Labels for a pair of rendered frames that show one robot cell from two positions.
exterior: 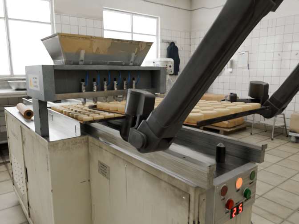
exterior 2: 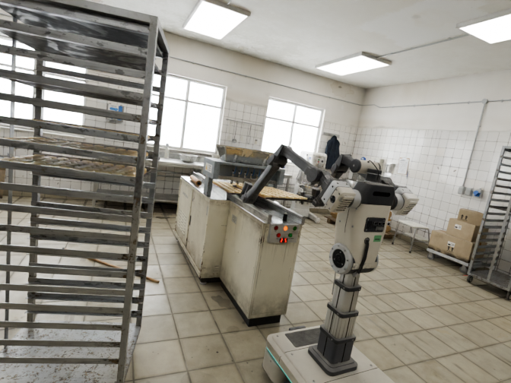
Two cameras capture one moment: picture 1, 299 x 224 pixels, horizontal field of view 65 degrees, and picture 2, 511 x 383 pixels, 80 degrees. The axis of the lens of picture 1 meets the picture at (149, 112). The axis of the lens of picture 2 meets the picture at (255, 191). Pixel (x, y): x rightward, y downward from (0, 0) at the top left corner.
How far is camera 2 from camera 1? 1.56 m
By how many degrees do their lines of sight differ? 12
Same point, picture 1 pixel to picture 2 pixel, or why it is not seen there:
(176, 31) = (341, 125)
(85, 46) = (238, 153)
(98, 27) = (261, 115)
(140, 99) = (247, 185)
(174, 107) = (254, 190)
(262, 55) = (422, 165)
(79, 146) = (224, 205)
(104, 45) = (248, 153)
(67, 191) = (214, 227)
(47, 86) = (215, 171)
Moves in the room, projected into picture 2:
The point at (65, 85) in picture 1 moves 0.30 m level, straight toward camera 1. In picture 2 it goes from (223, 172) to (223, 175)
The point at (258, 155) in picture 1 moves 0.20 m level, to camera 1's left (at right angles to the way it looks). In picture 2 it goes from (300, 220) to (274, 215)
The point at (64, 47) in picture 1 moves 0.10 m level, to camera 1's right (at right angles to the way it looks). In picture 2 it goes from (226, 153) to (237, 154)
